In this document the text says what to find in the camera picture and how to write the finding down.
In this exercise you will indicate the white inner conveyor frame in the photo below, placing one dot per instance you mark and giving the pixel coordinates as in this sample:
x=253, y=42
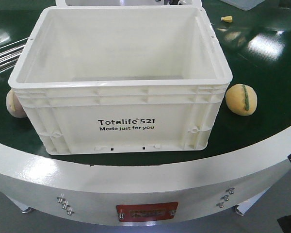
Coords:
x=94, y=3

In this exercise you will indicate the steel conveyor rollers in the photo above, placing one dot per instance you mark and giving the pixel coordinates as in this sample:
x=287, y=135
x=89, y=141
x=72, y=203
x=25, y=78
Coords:
x=10, y=53

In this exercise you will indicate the pink plush toy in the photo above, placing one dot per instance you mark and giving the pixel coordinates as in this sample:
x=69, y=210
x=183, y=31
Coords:
x=13, y=105

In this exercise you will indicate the yellow plush burger toy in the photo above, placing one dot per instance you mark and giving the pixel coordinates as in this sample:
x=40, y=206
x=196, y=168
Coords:
x=241, y=99

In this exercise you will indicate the white curved conveyor frame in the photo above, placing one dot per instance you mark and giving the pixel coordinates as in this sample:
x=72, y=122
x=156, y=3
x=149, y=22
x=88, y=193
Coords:
x=91, y=193

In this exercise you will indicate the white plastic tote box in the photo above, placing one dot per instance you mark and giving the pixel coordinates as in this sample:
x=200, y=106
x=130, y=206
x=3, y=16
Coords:
x=122, y=79

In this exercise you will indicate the red label plate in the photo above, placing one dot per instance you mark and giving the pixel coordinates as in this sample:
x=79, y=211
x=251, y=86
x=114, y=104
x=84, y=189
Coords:
x=146, y=212

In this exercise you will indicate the small yellow toy piece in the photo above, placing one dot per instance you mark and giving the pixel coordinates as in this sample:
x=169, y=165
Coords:
x=227, y=19

